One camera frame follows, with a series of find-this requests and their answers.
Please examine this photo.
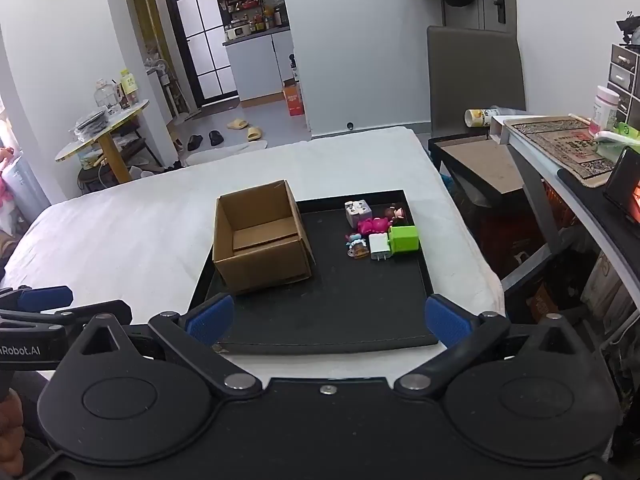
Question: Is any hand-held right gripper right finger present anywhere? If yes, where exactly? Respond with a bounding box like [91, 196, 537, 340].
[394, 294, 608, 397]

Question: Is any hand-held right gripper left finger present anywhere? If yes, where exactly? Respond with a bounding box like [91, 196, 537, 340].
[55, 294, 263, 397]

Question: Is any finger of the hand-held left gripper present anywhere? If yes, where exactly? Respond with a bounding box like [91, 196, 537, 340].
[0, 285, 74, 312]
[0, 300, 134, 332]

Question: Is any brown cardboard box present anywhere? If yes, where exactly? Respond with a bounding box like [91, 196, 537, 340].
[213, 180, 316, 295]

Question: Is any green cube charger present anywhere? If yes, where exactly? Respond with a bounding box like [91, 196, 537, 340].
[388, 225, 420, 256]

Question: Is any white plug charger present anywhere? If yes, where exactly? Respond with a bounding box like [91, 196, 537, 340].
[369, 232, 392, 263]

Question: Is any black tray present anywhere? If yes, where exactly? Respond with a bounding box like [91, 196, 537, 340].
[189, 189, 453, 359]

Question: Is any blue figurine with red hair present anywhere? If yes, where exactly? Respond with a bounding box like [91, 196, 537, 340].
[345, 233, 370, 260]

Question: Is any pink doll figure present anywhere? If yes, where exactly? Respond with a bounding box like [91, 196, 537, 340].
[356, 203, 412, 236]

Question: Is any person's left hand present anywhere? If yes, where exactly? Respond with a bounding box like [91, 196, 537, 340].
[0, 389, 27, 480]

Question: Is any purple and white cube adapter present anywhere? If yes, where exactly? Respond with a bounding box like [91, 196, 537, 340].
[345, 200, 376, 228]

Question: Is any black side table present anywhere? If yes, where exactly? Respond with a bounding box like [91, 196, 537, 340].
[428, 134, 566, 281]

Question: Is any grey desk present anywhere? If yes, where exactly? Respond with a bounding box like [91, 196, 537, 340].
[491, 114, 640, 361]

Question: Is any round yellow-edged table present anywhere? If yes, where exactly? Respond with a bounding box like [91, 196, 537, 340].
[54, 99, 151, 187]

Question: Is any printed brown desk mat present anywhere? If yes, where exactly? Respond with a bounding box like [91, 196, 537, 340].
[512, 118, 617, 179]

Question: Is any glass jar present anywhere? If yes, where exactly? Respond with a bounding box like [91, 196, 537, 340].
[93, 79, 122, 114]

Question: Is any black phone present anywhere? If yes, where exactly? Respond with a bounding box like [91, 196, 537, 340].
[602, 147, 640, 224]

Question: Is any orange box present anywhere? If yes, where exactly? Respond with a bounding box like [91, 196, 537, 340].
[282, 82, 306, 118]

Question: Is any grey chair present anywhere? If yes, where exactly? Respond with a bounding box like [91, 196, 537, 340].
[426, 25, 527, 142]

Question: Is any green tissue pack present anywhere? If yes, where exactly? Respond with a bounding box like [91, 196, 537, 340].
[594, 122, 640, 162]

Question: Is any white bottle with pink lid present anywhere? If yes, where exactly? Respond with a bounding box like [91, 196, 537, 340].
[589, 85, 621, 135]

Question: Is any black-framed glass door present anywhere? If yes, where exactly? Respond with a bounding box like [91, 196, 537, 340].
[160, 0, 240, 109]

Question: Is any grey drawer organizer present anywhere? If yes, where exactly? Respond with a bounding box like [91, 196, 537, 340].
[607, 43, 640, 127]

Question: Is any kitchen shelf rack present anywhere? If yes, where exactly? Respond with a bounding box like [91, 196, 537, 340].
[221, 0, 292, 44]

